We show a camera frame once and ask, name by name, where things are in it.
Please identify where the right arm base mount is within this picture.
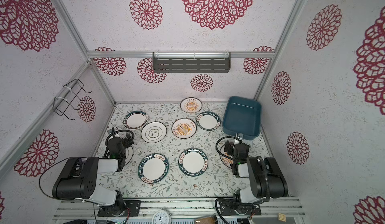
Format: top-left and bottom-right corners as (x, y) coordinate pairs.
(216, 199), (262, 216)

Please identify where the white plate clover motif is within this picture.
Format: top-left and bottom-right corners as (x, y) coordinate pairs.
(124, 146), (134, 166)
(141, 121), (167, 143)

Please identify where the teal plastic bin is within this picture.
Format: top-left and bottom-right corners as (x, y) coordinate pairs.
(222, 96), (262, 140)

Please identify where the brown box front edge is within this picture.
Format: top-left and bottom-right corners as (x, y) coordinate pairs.
(194, 215), (218, 224)

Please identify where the grey wall shelf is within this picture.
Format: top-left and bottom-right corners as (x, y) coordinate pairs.
(152, 52), (231, 74)

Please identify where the green red rim plate left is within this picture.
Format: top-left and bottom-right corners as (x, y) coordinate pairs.
(123, 110), (148, 129)

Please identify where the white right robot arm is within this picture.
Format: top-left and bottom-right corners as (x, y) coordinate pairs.
(219, 139), (288, 204)

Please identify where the white plate clover motif front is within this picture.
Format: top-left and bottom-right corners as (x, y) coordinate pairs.
(124, 146), (134, 166)

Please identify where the white round clock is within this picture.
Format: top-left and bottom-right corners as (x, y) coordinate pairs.
(151, 210), (171, 224)

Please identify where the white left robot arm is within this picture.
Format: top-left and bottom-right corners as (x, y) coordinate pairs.
(52, 127), (134, 217)

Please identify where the black wire wall rack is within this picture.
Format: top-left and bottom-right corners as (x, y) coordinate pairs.
(52, 78), (91, 121)

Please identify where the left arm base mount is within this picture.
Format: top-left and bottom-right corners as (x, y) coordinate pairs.
(97, 200), (141, 218)

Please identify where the orange sunburst plate back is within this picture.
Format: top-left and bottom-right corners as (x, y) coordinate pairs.
(180, 97), (203, 114)

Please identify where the orange sunburst plate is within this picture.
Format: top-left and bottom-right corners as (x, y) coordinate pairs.
(171, 118), (197, 139)
(219, 140), (239, 168)
(180, 97), (203, 114)

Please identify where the white plate clover motif back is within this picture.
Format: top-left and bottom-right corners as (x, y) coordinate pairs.
(141, 121), (167, 143)

